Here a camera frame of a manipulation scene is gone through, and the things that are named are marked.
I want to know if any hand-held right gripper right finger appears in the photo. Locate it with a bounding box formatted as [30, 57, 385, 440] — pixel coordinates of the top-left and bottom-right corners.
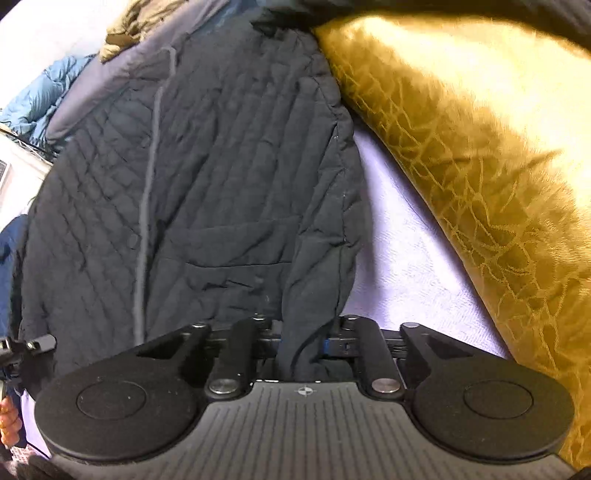
[324, 315, 468, 400]

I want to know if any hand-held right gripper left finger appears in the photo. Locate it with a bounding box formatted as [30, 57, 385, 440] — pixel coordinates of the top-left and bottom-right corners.
[133, 313, 282, 400]

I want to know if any light blue puffer jacket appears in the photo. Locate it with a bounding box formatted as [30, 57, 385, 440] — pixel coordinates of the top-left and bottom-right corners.
[0, 54, 99, 148]

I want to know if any grey-purple garment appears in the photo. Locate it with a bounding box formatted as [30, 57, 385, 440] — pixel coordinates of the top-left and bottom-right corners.
[45, 0, 250, 145]

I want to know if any black quilted jacket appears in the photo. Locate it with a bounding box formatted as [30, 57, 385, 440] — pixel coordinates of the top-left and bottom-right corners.
[17, 14, 372, 383]

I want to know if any olive green garment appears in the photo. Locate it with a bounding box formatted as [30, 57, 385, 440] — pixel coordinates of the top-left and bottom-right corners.
[98, 0, 163, 64]

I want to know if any gold patterned pillow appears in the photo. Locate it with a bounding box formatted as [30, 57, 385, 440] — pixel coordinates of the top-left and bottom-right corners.
[313, 14, 591, 407]

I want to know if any person's left hand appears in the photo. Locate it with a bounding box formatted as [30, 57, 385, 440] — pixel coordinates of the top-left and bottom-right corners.
[0, 396, 23, 449]

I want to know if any lavender floral bed sheet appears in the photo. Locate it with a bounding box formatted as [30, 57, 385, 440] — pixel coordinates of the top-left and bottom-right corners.
[18, 124, 513, 462]

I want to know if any navy blue cloth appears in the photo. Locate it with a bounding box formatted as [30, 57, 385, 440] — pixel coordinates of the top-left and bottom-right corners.
[0, 215, 29, 335]

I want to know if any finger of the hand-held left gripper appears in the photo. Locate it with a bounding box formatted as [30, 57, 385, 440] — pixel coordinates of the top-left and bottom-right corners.
[0, 334, 57, 365]

